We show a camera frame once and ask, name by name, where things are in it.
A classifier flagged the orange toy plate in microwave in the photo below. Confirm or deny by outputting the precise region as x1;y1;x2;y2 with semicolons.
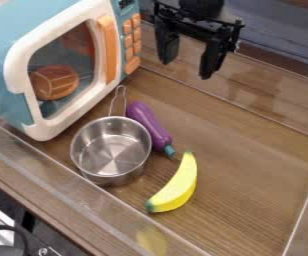
28;65;79;101

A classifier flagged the blue toy microwave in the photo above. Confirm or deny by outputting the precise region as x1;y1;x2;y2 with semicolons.
0;0;142;141

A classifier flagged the silver metal pot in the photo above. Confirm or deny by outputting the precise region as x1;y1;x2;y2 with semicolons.
69;85;152;187

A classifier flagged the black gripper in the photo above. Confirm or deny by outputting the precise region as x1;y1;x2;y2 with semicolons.
152;0;245;80

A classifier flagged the clear acrylic barrier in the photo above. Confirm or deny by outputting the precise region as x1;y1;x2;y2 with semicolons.
0;127;211;256

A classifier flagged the black cable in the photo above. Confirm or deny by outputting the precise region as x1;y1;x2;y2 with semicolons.
0;224;29;256

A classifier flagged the purple toy eggplant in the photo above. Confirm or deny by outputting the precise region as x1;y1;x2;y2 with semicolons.
126;101;175;157

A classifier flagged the yellow toy banana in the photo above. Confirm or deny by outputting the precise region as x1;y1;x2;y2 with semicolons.
144;151;198;213

